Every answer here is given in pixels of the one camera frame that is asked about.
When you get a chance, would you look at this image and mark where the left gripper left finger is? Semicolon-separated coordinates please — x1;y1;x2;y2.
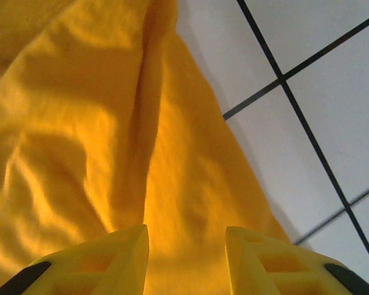
0;224;150;295

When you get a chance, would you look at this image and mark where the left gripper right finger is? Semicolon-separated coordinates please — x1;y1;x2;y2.
223;226;369;295

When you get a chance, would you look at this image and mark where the yellow t-shirt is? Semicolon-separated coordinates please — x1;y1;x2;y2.
0;0;296;295

